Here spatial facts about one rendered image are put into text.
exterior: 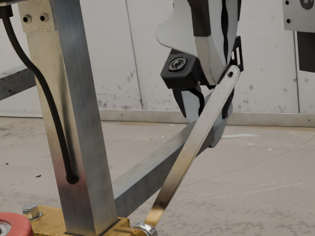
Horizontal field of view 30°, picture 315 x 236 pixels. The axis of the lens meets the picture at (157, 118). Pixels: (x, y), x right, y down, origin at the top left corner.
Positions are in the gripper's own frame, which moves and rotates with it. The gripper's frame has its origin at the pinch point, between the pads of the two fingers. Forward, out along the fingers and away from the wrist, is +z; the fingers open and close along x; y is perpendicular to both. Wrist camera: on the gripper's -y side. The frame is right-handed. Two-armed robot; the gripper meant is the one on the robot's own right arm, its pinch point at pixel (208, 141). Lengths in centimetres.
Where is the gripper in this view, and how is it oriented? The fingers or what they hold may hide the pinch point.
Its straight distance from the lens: 85.2
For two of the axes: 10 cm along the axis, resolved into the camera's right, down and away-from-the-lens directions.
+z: 1.4, 9.5, 3.0
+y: 4.9, -3.2, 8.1
